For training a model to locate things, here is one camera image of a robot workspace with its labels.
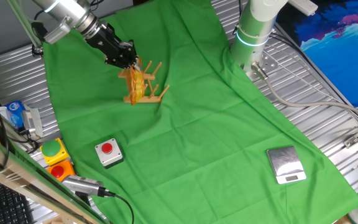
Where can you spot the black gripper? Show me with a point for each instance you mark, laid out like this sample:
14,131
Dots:
110,46

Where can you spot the orange yellow woven dish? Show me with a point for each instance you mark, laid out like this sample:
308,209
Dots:
137,84

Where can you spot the wooden peg dish rack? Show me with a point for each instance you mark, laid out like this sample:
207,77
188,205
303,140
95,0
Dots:
151,99

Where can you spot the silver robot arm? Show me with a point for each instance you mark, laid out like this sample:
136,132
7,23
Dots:
250,28

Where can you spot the green cloth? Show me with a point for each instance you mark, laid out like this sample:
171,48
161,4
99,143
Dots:
197,124

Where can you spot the white box large red button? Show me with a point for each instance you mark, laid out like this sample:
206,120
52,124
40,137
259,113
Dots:
113,157

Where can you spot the yellow box green button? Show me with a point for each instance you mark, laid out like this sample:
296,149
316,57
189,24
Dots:
51,149

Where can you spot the blue white tissue pack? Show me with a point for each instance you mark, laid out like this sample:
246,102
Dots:
15,112

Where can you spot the orange box red button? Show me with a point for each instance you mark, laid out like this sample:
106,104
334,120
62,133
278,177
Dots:
57,171

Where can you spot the white power strip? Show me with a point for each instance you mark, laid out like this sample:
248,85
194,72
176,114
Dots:
304,6

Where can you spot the silver kitchen scale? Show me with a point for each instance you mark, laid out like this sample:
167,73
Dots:
284,163

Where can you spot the black keyboard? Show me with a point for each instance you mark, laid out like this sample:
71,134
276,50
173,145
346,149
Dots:
2,205

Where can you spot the blue printed poster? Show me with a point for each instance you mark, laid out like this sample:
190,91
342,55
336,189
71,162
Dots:
337,62

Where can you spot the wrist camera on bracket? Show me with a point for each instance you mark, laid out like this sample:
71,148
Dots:
56,31

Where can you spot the silver ribbed box camera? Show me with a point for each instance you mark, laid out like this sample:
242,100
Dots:
31,121

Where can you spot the silver cylindrical camera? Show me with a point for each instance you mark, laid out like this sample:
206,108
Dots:
82,185

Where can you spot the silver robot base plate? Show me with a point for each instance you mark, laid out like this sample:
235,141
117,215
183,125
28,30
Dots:
269,63

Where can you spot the tan frame bar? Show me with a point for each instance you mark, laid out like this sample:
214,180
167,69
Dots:
11,174

